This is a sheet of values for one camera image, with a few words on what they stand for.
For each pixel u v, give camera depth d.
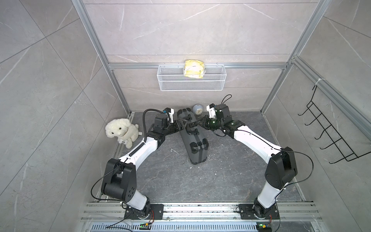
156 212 0.73
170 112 0.78
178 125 0.75
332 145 0.65
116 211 0.75
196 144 0.75
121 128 0.89
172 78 1.01
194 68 0.85
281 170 0.46
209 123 0.73
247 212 0.73
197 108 1.13
